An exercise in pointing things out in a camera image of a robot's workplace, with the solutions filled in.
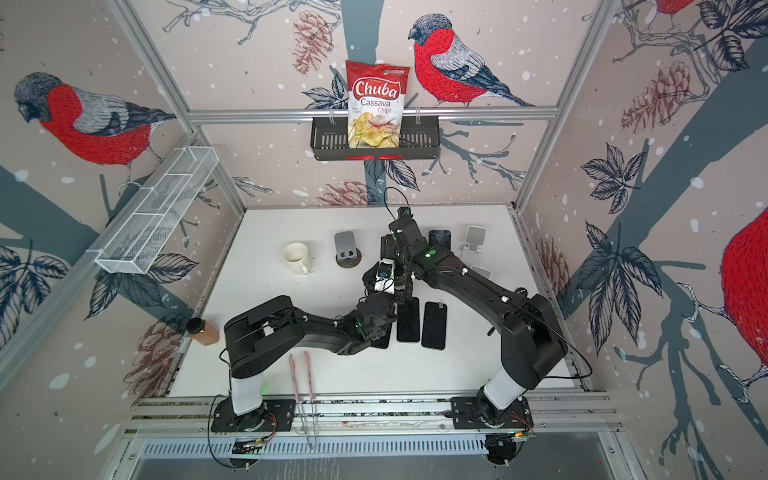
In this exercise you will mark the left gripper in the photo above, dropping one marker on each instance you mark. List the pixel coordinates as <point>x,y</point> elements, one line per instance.
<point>399,295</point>

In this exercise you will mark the large black reflective phone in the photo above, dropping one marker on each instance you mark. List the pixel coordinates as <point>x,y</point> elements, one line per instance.
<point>383,342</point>

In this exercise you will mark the purple-edged black phone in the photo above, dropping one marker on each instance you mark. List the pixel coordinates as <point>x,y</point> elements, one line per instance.
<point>388,248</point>

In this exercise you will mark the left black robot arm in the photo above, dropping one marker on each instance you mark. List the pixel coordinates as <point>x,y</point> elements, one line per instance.
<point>259,337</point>

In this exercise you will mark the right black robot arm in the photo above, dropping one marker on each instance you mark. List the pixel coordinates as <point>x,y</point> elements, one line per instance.
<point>531,340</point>

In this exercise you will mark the tall black phone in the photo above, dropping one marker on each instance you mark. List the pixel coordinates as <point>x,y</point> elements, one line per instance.
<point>441,237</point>

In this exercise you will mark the white ceramic mug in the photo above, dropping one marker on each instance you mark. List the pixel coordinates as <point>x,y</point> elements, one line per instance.
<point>297,258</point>

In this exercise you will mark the right pink chopstick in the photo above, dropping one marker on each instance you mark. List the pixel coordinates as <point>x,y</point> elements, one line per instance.
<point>312,440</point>

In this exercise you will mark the pink chopstick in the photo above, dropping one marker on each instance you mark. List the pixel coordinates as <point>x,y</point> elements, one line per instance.
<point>294,390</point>
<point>312,440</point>

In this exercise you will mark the left pink chopstick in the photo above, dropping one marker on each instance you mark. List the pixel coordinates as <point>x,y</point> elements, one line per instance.
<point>294,390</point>

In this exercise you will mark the Chuba cassava chips bag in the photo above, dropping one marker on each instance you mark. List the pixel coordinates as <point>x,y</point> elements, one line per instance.
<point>376,102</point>

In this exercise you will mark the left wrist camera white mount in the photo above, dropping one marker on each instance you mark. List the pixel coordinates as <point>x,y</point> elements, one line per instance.
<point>384,278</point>

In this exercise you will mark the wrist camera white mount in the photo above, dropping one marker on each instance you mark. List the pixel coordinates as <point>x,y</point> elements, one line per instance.
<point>404,213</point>
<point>384,278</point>

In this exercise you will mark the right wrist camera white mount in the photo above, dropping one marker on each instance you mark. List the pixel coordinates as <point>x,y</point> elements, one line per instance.
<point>404,213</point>

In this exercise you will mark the black wire wall basket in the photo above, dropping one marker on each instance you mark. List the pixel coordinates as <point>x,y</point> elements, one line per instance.
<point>419,140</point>

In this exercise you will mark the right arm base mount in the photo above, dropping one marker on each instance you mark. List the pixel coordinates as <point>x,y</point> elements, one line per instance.
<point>469,413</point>

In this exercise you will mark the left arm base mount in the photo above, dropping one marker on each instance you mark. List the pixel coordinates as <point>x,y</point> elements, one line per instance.
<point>274,415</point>

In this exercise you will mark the aluminium front rail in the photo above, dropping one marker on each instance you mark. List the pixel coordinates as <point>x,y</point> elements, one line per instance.
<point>552,410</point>

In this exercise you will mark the white wire mesh shelf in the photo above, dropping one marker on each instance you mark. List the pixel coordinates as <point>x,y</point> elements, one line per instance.
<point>143,235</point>

